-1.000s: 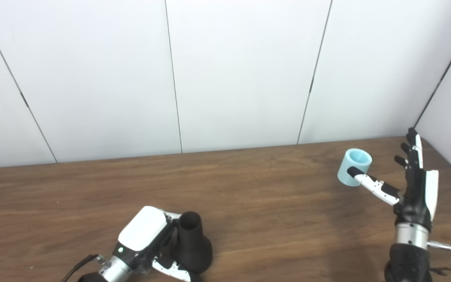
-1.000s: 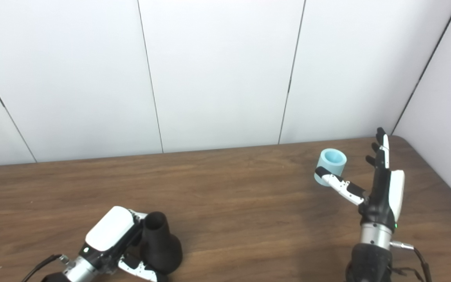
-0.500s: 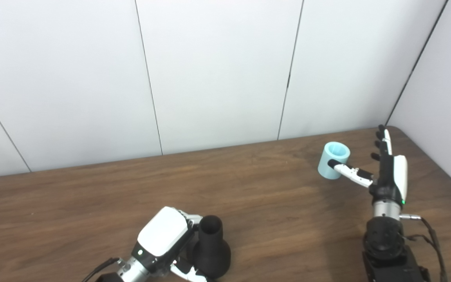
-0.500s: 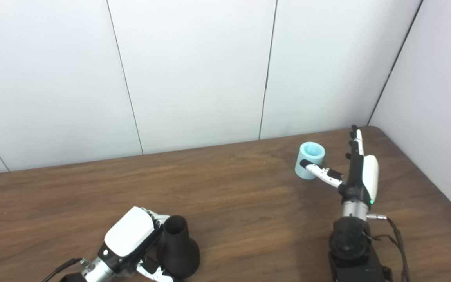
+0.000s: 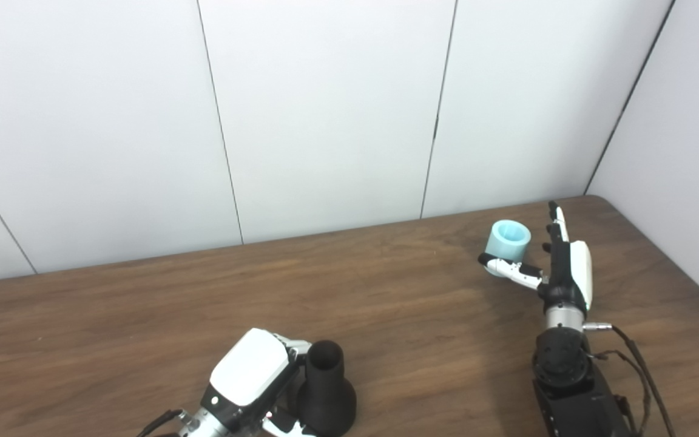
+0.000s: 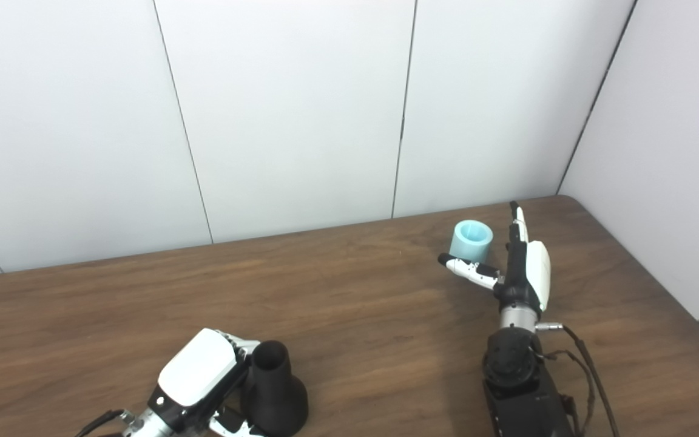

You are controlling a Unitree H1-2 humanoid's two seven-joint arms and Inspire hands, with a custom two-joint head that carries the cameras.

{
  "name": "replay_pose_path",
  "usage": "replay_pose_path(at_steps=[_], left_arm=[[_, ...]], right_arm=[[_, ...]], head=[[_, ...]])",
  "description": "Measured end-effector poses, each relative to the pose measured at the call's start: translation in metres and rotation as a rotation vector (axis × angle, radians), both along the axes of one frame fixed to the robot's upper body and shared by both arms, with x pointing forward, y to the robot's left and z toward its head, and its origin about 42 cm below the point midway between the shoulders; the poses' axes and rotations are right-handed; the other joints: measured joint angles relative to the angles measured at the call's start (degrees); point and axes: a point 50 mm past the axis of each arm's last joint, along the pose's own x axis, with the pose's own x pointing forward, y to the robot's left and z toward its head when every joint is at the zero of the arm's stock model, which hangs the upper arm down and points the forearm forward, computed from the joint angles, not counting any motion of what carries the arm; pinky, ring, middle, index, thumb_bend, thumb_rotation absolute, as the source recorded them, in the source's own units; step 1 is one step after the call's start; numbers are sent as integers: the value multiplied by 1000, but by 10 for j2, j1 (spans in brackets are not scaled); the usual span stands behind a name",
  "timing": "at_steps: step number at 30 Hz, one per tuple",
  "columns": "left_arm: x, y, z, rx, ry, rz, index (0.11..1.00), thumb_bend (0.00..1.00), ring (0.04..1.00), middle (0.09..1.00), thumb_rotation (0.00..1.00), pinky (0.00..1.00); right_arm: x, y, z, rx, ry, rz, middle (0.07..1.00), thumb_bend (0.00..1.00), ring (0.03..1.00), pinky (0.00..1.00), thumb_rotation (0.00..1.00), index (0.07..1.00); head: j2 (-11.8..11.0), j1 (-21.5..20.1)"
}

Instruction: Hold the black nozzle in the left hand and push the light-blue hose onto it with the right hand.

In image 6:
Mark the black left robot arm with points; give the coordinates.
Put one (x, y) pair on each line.
(146, 426)

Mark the white and black left hand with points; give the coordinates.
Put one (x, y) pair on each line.
(198, 367)

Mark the black funnel-shaped nozzle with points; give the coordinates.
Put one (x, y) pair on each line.
(276, 397)

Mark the white and black right hand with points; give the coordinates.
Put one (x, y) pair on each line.
(534, 267)

